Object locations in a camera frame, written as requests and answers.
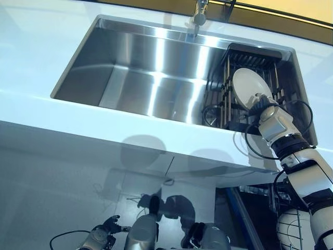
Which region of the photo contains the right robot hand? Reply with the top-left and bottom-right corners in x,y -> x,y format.
246,93 -> 279,122

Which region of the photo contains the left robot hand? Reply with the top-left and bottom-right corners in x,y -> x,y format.
97,214 -> 131,247

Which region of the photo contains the black dish drying rack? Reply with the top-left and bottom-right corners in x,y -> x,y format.
201,42 -> 313,134

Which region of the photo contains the round sink drain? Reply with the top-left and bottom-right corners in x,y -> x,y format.
202,105 -> 222,128

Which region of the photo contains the chrome pull-down kitchen faucet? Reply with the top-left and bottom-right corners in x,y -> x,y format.
192,0 -> 211,35

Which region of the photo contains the stainless steel sink basin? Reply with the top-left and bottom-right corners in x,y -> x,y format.
50,14 -> 318,147

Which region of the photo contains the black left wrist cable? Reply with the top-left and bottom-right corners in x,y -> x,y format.
48,230 -> 91,250

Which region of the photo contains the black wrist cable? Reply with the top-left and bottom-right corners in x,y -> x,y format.
48,230 -> 91,250
244,99 -> 314,189

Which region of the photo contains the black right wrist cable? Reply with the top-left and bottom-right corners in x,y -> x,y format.
244,99 -> 314,189

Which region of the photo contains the dark window frame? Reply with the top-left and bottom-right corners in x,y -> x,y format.
98,0 -> 333,47

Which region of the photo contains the wire dishwasher rack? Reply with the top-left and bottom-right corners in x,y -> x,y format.
270,181 -> 318,250

